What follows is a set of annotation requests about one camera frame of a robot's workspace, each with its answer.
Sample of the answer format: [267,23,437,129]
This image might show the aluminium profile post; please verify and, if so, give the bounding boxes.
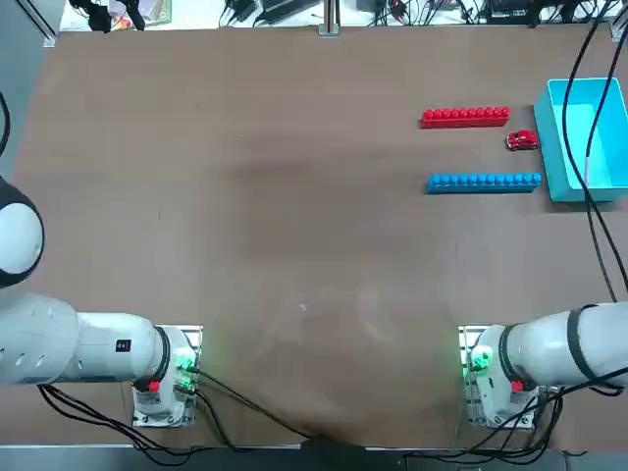
[318,0,341,38]

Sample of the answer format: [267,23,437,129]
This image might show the cyan plastic bin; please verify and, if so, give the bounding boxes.
[533,77,628,204]

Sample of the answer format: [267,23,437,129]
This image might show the red toy block row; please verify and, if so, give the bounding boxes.
[419,105,512,131]

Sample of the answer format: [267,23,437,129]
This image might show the black power supply box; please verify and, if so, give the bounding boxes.
[482,0,542,24]

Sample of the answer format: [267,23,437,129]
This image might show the black base cable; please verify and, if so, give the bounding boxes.
[194,368,318,441]

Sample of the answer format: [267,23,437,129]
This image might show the red toy car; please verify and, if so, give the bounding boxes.
[503,129,541,152]

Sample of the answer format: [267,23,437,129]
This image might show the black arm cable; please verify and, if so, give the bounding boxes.
[561,0,620,303]

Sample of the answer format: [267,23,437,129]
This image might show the grey power adapter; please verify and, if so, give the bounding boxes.
[258,0,321,17]

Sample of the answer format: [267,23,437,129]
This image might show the blue toy block row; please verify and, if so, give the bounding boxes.
[425,172,544,196]

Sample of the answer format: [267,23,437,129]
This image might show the colourful printed package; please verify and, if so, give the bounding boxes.
[108,0,175,26]

